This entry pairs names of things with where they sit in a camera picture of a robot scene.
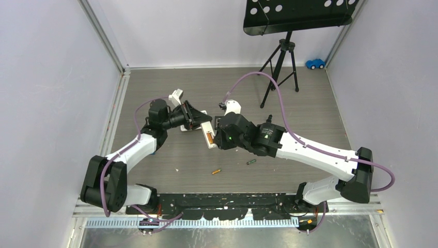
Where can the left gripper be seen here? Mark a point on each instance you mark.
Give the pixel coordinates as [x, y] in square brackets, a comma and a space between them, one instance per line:
[190, 122]

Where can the white remote control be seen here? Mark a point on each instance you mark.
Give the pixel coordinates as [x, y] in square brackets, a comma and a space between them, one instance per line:
[207, 127]
[192, 127]

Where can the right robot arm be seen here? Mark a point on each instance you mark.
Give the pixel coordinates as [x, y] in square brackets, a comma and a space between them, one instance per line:
[351, 176]

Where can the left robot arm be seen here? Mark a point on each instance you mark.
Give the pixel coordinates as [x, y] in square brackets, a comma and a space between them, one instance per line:
[106, 180]

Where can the black framed display case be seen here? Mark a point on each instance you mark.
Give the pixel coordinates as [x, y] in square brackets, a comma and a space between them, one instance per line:
[217, 120]

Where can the green battery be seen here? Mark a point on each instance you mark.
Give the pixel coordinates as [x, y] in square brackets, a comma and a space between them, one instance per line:
[251, 162]

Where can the black music stand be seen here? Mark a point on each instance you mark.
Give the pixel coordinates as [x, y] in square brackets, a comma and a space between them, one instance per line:
[270, 17]

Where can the blue toy car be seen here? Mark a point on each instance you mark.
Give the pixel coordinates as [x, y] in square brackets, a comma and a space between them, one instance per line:
[315, 64]

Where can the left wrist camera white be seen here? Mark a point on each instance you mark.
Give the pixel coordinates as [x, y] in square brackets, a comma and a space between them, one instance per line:
[175, 97]

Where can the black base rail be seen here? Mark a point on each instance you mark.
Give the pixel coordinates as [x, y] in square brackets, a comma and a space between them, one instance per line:
[222, 206]

